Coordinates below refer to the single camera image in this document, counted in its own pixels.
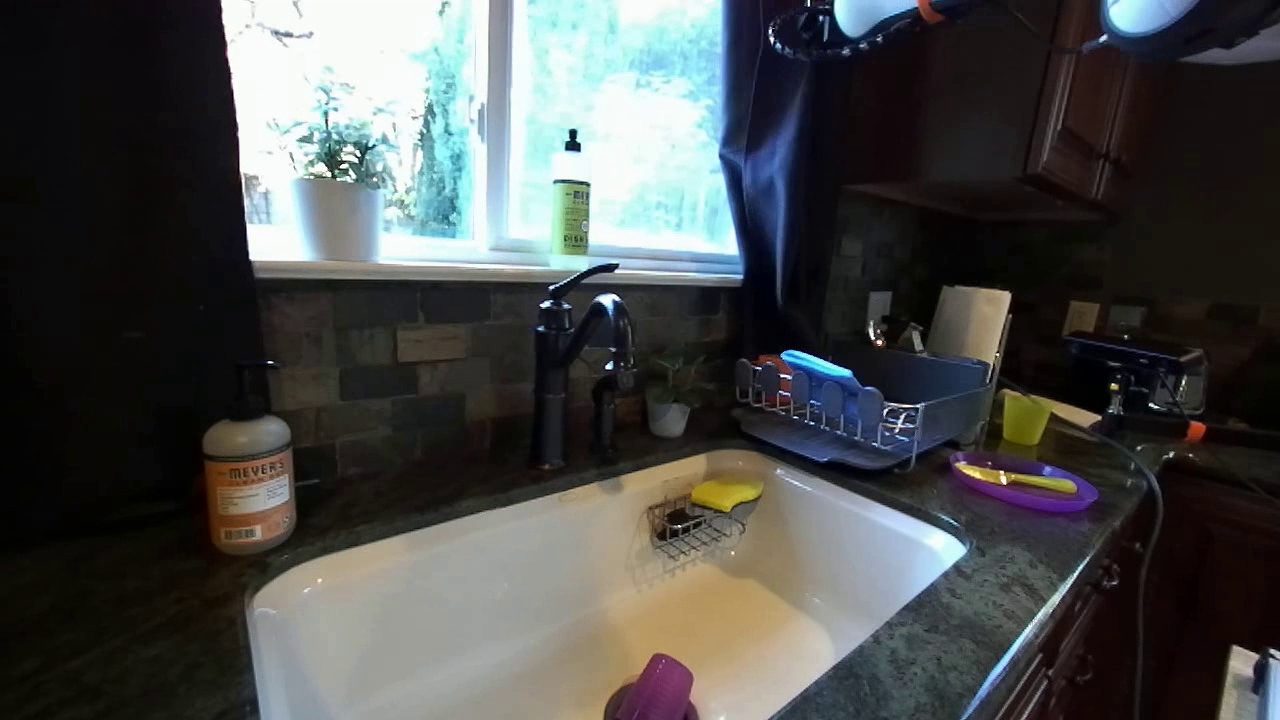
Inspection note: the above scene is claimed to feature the small plant in white pot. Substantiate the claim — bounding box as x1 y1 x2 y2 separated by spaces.
634 349 712 444

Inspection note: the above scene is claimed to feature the black kitchen faucet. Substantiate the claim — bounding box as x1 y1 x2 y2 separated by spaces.
531 260 641 473

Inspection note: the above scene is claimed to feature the yellow sponge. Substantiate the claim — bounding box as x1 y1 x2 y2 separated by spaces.
688 475 767 520

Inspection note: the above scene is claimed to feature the green dish soap bottle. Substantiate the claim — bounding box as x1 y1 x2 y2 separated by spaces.
546 125 594 260

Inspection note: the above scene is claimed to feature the white undermount kitchen sink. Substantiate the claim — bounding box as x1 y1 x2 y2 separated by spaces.
242 444 971 720

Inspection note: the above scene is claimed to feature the stainless steel dish rack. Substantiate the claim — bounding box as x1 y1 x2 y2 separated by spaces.
727 342 1003 475

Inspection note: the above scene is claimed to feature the purple silicone scrubber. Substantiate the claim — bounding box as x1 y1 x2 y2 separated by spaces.
600 651 704 720

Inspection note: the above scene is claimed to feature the white paper towel roll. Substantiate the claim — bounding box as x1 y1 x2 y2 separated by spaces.
923 278 1016 373

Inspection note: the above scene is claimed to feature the green plastic cup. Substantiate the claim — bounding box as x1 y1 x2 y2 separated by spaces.
997 388 1055 453

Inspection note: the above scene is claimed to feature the yellow plastic utensil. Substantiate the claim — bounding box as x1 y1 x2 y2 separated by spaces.
953 457 1083 499

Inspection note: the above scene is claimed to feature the amber soap dispenser bottle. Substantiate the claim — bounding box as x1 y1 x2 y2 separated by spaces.
201 356 300 560

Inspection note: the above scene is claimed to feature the small pot on windowsill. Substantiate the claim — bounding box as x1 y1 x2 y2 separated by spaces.
237 171 281 229

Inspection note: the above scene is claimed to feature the purple plastic plate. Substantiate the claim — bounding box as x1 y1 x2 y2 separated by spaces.
944 446 1103 520

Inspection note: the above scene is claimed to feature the black and chrome toaster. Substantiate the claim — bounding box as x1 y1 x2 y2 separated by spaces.
1064 326 1212 424

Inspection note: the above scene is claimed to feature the dark wooden base cabinet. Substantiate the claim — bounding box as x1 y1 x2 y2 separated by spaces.
990 457 1280 720

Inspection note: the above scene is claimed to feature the white window frame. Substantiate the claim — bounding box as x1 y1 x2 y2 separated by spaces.
214 0 745 286

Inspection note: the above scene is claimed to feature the black power cable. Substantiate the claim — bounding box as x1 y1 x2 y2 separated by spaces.
1064 417 1173 720

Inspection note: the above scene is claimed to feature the dark wooden wall cabinet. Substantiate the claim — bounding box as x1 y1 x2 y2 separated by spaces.
1019 0 1280 212

